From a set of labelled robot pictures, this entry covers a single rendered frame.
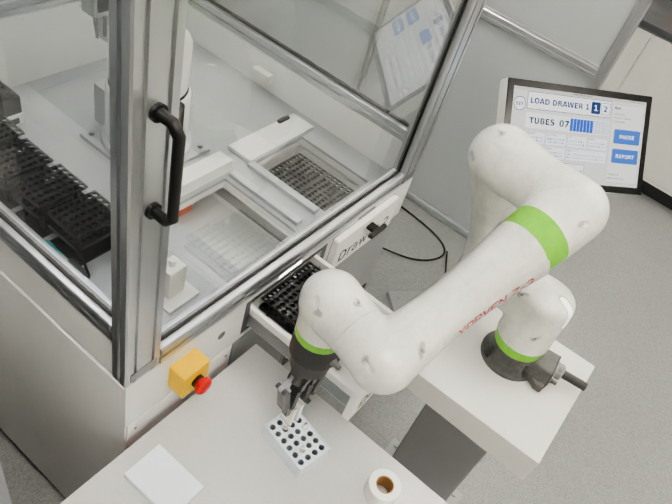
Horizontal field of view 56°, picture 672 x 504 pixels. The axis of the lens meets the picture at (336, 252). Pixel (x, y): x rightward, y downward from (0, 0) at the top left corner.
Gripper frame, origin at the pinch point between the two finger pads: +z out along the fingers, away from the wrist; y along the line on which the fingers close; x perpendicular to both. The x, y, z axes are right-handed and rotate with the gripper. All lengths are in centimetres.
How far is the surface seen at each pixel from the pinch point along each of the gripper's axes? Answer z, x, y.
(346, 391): -0.6, -3.4, 12.1
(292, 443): 7.9, -3.5, -0.9
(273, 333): -0.1, 17.1, 8.4
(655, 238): 88, -3, 290
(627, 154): -18, 4, 137
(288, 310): 0.3, 20.6, 15.7
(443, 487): 52, -27, 48
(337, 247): -3.6, 27.8, 36.7
